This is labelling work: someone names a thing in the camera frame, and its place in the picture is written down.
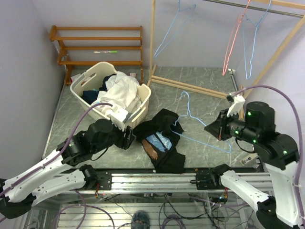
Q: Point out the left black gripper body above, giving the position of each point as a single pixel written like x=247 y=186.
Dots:
x=120 y=140

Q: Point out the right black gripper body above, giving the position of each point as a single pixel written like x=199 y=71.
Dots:
x=231 y=125

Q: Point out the blue hanger holding black shirt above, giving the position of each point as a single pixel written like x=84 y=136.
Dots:
x=189 y=114

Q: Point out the black t shirt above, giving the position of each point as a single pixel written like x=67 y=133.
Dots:
x=159 y=138

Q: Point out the white t shirt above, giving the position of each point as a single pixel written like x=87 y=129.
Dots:
x=121 y=92

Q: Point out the pink wire hanger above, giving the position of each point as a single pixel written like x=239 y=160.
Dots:
x=232 y=39

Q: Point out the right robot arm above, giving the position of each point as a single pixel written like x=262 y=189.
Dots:
x=279 y=153

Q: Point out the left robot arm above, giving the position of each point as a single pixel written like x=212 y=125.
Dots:
x=46 y=179

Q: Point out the blue hanger right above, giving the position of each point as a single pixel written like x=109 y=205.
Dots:
x=248 y=61

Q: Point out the blue hanger far left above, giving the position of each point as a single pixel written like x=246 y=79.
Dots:
x=173 y=30

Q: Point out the white label tag device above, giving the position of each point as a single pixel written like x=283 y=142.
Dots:
x=249 y=158

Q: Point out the white laundry basket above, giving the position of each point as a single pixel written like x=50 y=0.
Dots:
x=92 y=80

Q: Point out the white paper scrap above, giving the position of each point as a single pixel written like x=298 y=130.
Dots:
x=75 y=77

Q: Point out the green white pen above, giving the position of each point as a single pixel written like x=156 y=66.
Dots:
x=113 y=51

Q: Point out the brown wooden shoe rack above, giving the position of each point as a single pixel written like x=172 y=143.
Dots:
x=63 y=56

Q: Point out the light wooden clothes rack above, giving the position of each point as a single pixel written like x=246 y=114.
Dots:
x=196 y=55

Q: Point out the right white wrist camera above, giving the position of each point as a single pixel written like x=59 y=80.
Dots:
x=237 y=104

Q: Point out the aluminium mounting rail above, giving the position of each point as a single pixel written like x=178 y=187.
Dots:
x=131 y=181

